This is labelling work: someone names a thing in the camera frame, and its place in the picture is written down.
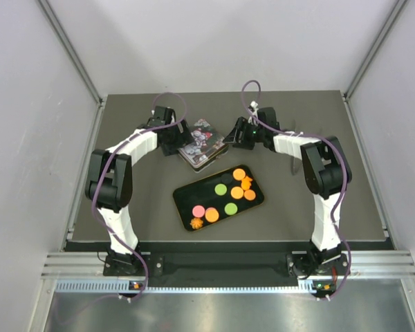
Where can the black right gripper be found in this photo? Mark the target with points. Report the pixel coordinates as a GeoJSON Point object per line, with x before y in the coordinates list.
{"type": "Point", "coordinates": [234, 137]}

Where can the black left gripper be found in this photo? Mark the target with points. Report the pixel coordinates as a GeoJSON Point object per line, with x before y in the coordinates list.
{"type": "Point", "coordinates": [184, 137]}

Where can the gold tin lid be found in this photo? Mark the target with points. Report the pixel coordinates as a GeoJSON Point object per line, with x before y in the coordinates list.
{"type": "Point", "coordinates": [205, 136]}

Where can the dark green cookie tin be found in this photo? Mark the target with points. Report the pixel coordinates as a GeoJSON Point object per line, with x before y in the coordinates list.
{"type": "Point", "coordinates": [199, 160]}

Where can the metal tongs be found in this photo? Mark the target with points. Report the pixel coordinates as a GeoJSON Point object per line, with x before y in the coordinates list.
{"type": "Point", "coordinates": [295, 164]}

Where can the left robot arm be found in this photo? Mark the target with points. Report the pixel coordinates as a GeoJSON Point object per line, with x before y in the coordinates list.
{"type": "Point", "coordinates": [109, 185]}

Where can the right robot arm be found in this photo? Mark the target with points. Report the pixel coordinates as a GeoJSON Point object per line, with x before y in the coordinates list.
{"type": "Point", "coordinates": [326, 175]}

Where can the yellow dotted cracker top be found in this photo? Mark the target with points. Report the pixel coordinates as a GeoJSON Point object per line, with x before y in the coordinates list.
{"type": "Point", "coordinates": [239, 174]}

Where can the yellow dotted cracker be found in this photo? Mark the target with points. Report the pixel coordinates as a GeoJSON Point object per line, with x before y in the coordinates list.
{"type": "Point", "coordinates": [239, 174]}
{"type": "Point", "coordinates": [236, 192]}

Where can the green macaron cookie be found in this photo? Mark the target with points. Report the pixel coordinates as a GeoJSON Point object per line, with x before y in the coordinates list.
{"type": "Point", "coordinates": [220, 189]}
{"type": "Point", "coordinates": [231, 209]}

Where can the yellow dotted cracker middle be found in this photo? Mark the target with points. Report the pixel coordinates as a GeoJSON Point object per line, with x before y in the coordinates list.
{"type": "Point", "coordinates": [236, 192]}

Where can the plain orange round cookie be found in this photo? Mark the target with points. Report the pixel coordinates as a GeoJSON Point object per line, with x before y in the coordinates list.
{"type": "Point", "coordinates": [249, 195]}

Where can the black gold-rimmed tray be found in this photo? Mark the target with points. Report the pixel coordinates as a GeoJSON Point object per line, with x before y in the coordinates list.
{"type": "Point", "coordinates": [201, 192]}

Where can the pink sandwich cookie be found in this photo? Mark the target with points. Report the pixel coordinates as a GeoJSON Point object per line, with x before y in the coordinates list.
{"type": "Point", "coordinates": [198, 211]}

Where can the yellow dotted cracker cookie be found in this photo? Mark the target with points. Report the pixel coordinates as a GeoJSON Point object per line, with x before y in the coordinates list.
{"type": "Point", "coordinates": [211, 215]}

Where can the orange star piped cookie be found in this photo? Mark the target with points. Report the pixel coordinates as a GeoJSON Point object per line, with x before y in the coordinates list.
{"type": "Point", "coordinates": [196, 223]}

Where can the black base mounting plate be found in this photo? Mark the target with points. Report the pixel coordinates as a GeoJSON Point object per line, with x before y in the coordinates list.
{"type": "Point", "coordinates": [229, 264]}

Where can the aluminium frame rail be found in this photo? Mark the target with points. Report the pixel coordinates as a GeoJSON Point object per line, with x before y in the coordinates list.
{"type": "Point", "coordinates": [82, 272]}

